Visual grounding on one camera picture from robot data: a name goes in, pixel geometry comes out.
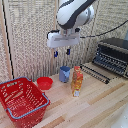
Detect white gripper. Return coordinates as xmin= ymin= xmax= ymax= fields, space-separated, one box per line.
xmin=46 ymin=28 xmax=82 ymax=59

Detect blue cup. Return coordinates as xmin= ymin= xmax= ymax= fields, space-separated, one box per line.
xmin=58 ymin=65 xmax=72 ymax=84

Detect beige woven screen panel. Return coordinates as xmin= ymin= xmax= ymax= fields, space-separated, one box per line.
xmin=94 ymin=0 xmax=128 ymax=63
xmin=55 ymin=0 xmax=98 ymax=73
xmin=7 ymin=0 xmax=58 ymax=83

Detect orange juice carton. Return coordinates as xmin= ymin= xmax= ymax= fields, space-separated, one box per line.
xmin=70 ymin=65 xmax=85 ymax=98

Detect red bowl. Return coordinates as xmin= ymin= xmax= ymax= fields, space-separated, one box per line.
xmin=36 ymin=76 xmax=54 ymax=91

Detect black toaster oven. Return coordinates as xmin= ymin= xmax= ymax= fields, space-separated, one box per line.
xmin=92 ymin=37 xmax=128 ymax=80

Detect red plastic shopping basket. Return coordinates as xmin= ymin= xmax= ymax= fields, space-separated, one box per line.
xmin=0 ymin=76 xmax=51 ymax=128

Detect black cable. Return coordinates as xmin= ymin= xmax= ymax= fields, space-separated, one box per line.
xmin=79 ymin=19 xmax=128 ymax=39

